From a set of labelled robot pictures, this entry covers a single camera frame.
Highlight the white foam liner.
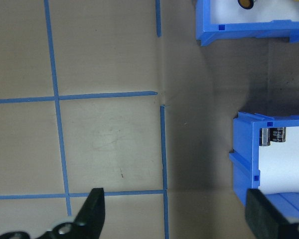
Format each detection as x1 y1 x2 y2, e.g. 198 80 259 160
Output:
209 0 299 25
259 125 299 195

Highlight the black cylindrical capacitor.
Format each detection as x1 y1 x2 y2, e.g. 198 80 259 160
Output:
259 127 272 147
269 126 287 144

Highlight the black button with yellow block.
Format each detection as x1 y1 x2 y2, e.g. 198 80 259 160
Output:
238 0 255 10

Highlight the blue plastic storage bin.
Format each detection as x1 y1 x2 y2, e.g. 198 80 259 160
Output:
229 111 299 226
194 0 299 47

